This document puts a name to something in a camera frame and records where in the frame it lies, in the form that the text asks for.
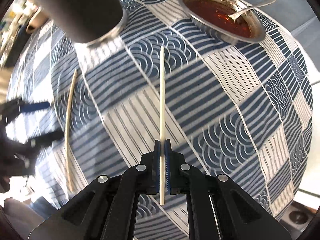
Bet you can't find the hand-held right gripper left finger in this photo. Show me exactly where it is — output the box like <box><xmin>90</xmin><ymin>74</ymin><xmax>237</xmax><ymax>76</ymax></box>
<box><xmin>29</xmin><ymin>139</ymin><xmax>162</xmax><ymax>240</ymax></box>

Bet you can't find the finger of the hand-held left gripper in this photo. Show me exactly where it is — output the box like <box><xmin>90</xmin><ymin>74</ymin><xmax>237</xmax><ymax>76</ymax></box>
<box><xmin>0</xmin><ymin>98</ymin><xmax>50</xmax><ymax>123</ymax></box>
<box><xmin>24</xmin><ymin>130</ymin><xmax>65</xmax><ymax>153</ymax></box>

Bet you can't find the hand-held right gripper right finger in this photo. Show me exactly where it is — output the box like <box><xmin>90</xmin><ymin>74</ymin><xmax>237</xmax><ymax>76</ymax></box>
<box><xmin>164</xmin><ymin>139</ymin><xmax>292</xmax><ymax>240</ymax></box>

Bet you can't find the pale wooden chopstick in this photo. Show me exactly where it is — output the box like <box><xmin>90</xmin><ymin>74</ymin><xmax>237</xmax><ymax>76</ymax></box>
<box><xmin>64</xmin><ymin>69</ymin><xmax>78</xmax><ymax>192</ymax></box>
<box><xmin>160</xmin><ymin>46</ymin><xmax>166</xmax><ymax>205</ymax></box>

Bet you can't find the black cylindrical utensil holder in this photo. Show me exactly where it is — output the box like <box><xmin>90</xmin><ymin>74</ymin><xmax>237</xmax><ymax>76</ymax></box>
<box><xmin>27</xmin><ymin>0</ymin><xmax>128</xmax><ymax>48</ymax></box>

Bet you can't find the beige ceramic mug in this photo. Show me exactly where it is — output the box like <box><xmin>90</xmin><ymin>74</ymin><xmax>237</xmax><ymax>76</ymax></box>
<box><xmin>25</xmin><ymin>6</ymin><xmax>49</xmax><ymax>34</ymax></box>

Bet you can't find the blue white patterned tablecloth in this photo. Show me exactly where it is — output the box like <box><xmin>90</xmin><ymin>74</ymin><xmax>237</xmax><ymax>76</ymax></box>
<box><xmin>6</xmin><ymin>0</ymin><xmax>314</xmax><ymax>240</ymax></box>

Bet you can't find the metal bowl with red sauce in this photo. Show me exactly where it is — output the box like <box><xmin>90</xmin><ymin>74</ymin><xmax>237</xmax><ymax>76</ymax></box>
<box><xmin>177</xmin><ymin>0</ymin><xmax>265</xmax><ymax>43</ymax></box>

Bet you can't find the metal spoon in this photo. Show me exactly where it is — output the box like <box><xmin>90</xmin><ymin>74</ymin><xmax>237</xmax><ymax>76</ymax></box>
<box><xmin>228</xmin><ymin>0</ymin><xmax>276</xmax><ymax>22</ymax></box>

